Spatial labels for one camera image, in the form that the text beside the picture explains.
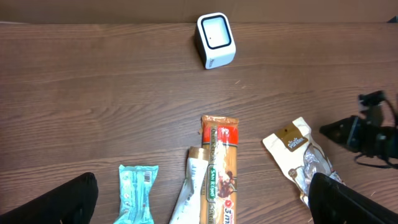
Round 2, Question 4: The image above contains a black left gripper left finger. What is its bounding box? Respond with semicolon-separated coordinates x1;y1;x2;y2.
1;172;98;224

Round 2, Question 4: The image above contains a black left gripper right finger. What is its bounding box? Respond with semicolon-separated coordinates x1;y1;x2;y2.
308;173;397;224

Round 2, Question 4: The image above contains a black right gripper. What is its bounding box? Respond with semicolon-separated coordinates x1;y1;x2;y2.
319;90;397;159

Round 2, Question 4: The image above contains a beige resealable pouch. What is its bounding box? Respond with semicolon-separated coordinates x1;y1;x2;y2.
262;117;344;205

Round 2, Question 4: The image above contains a teal snack bar wrapper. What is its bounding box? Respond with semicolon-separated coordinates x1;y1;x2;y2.
114;165;159;224

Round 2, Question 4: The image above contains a white tube with gold cap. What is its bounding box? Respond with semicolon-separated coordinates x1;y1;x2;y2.
169;146;210;224

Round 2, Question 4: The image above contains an orange spaghetti package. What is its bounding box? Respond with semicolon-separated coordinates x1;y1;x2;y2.
200;115;239;224

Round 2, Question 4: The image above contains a white barcode scanner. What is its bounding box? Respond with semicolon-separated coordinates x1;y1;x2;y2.
194;12;236;70

